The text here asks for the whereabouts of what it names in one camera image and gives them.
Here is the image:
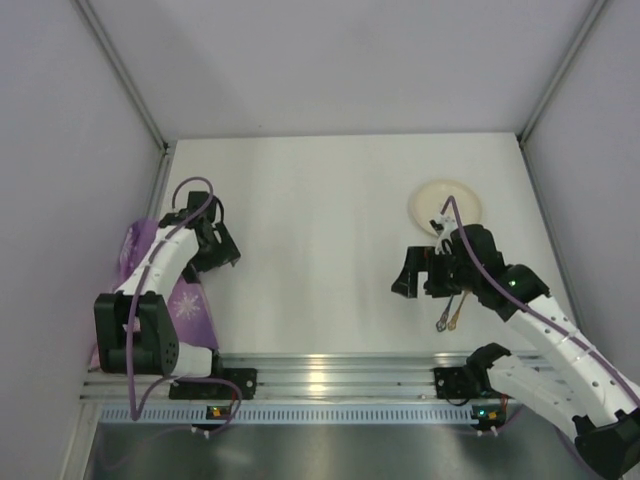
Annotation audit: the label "gold spoon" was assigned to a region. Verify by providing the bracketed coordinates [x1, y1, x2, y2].
[447, 291, 469, 331]

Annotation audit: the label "iridescent fork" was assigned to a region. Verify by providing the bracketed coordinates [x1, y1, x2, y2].
[436, 296, 454, 333]

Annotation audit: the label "cream round plate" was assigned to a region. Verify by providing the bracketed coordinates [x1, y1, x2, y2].
[408, 179, 483, 237]

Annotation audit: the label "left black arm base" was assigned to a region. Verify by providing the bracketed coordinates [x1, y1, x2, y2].
[169, 368, 258, 401]

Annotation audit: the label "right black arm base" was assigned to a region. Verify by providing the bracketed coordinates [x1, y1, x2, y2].
[433, 366, 495, 401]

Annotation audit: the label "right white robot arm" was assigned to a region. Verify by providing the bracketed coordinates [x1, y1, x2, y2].
[391, 223, 639, 479]

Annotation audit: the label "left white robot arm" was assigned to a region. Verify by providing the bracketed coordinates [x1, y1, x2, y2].
[94, 191, 240, 378]

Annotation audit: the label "aluminium mounting rail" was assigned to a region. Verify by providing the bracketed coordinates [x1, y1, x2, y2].
[82, 352, 566, 401]

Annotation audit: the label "perforated cable duct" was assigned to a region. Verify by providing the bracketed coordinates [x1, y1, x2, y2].
[99, 403, 506, 425]

